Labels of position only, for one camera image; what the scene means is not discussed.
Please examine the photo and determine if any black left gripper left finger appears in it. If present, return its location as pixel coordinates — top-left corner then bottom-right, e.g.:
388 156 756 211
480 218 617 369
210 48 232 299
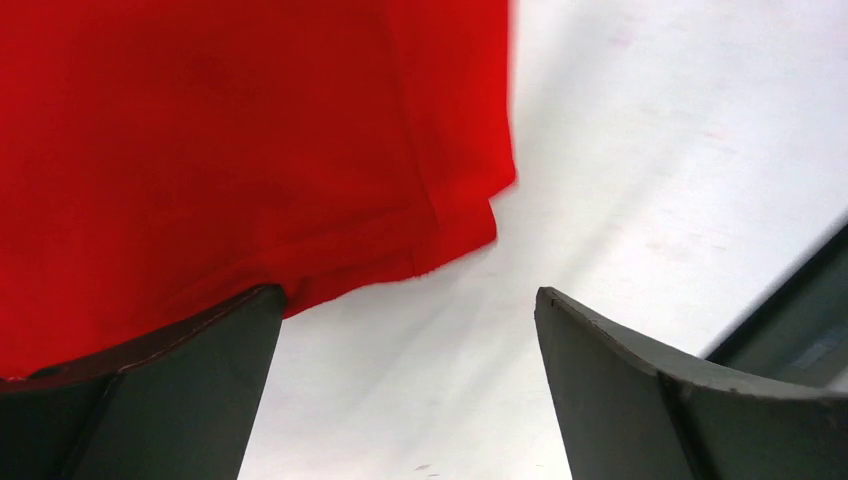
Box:
1 285 287 480

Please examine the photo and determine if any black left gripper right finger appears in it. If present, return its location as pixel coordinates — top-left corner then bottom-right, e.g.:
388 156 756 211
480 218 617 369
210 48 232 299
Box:
534 287 847 480

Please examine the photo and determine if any red underwear white trim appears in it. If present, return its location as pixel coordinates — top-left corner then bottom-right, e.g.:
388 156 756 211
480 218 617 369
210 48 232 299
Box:
1 1 516 380

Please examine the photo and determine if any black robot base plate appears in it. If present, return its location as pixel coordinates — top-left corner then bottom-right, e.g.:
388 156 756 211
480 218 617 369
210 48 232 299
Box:
706 226 847 391

